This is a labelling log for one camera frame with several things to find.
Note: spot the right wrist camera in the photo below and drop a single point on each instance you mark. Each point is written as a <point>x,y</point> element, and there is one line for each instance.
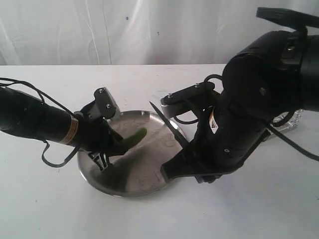
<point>199,99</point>

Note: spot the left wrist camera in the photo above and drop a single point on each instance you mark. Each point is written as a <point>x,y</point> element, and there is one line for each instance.
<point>106,104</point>

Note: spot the black handled kitchen knife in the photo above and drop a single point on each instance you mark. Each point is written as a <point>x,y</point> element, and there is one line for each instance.
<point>169,124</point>

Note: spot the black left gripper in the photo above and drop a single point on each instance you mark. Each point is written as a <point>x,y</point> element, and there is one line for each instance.
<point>95,137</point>

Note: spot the round steel plate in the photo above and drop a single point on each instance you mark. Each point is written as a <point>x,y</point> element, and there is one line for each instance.
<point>137,172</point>

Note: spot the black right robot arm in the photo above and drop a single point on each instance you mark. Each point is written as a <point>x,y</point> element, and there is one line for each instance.
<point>278,73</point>

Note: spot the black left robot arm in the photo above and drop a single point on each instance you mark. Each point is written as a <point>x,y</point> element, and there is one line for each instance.
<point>25,116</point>

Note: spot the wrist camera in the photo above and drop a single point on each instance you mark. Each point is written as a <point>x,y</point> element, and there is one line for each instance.
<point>199,99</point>
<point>106,104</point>

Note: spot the chrome wire utensil holder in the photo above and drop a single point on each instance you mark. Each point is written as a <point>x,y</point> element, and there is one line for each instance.
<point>286,121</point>

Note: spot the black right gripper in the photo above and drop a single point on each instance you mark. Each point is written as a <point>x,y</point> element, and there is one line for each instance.
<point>209,155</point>

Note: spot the white backdrop curtain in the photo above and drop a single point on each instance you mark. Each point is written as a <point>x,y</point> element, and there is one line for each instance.
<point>122,32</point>

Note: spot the green cucumber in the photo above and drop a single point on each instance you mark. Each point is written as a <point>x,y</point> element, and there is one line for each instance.
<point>136,138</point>

